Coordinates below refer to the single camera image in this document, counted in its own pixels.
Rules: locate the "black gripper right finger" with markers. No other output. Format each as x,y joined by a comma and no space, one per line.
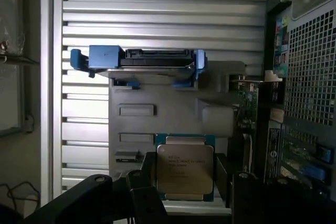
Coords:
246,197

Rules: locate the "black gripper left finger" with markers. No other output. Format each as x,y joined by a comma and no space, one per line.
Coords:
78,200

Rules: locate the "blue case latch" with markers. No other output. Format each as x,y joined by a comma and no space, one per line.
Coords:
323,152
313,174

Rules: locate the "green graphics card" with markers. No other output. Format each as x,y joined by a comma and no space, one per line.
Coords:
248,103

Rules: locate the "grey plastic parts rack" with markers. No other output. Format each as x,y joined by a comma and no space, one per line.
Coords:
173,113

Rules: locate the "black perforated PC case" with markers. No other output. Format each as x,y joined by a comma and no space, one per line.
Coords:
309,82

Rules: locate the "blue disk caddy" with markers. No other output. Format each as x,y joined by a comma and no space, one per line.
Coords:
105,57

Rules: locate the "black hard disk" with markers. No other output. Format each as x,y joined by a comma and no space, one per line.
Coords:
157,57

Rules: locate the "aluminium table frame rail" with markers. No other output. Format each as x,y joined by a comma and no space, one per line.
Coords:
51,77

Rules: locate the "grey metal shelf frame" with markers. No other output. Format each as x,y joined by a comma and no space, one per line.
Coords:
15,58

